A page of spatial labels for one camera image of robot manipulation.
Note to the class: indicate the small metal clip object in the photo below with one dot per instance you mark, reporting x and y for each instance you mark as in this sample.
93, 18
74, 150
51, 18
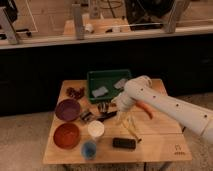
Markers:
103, 107

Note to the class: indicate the wooden table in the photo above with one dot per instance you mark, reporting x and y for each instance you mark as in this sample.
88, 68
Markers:
161, 137

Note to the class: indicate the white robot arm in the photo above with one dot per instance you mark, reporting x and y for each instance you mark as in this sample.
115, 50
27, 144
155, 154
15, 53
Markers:
198, 119

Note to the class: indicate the blue cup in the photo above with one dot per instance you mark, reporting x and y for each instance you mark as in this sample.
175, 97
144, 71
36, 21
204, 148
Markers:
88, 150

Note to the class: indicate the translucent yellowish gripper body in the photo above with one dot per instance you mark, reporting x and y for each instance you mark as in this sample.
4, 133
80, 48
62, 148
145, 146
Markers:
119, 104

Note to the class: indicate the white cup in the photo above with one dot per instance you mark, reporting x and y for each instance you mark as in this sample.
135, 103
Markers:
96, 129

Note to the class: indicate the purple bowl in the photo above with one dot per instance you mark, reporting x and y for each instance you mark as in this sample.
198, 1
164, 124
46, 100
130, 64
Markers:
68, 110

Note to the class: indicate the green plastic tray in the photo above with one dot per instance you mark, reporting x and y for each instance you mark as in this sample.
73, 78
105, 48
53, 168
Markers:
107, 79

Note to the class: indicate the orange carrot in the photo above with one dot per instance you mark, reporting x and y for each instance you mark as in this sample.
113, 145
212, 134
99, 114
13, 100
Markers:
145, 108

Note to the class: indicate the dark red grapes bunch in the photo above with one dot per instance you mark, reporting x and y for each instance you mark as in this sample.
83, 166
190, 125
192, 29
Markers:
75, 93

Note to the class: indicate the grey cloth piece left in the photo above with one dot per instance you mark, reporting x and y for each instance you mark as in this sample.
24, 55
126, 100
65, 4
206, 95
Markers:
100, 91

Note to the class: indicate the black rectangular block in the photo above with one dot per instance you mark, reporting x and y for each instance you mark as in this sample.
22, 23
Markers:
124, 143

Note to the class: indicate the black handled brush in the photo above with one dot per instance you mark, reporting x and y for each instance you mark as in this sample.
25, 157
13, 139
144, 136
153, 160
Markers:
87, 116

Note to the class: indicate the orange bowl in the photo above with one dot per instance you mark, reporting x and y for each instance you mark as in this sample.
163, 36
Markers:
66, 136

